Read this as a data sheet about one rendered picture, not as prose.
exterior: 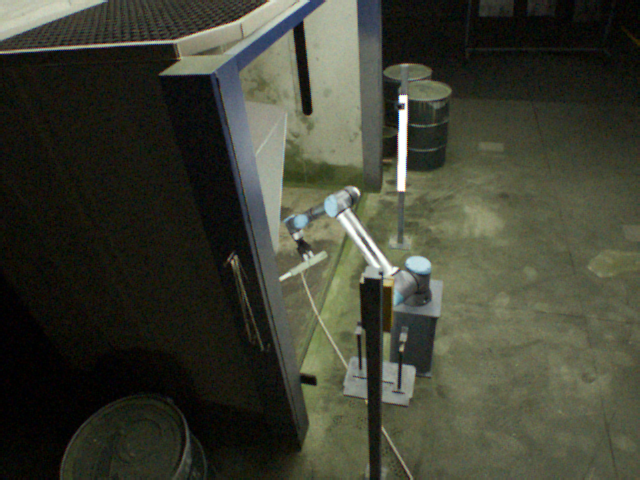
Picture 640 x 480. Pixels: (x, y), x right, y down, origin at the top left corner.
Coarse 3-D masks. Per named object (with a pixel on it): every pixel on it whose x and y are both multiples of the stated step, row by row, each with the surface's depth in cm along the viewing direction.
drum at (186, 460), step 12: (132, 396) 206; (144, 396) 205; (156, 396) 205; (192, 444) 194; (192, 456) 190; (204, 456) 210; (60, 468) 180; (180, 468) 177; (192, 468) 189; (204, 468) 204
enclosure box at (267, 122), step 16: (256, 112) 258; (272, 112) 261; (256, 128) 244; (272, 128) 246; (256, 144) 231; (272, 144) 286; (256, 160) 297; (272, 160) 294; (272, 176) 302; (272, 192) 311; (272, 208) 320; (272, 224) 330; (272, 240) 340
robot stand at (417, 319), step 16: (432, 288) 277; (400, 304) 269; (432, 304) 266; (400, 320) 271; (416, 320) 268; (432, 320) 265; (400, 336) 281; (416, 336) 277; (432, 336) 276; (416, 352) 287; (432, 352) 288; (416, 368) 298
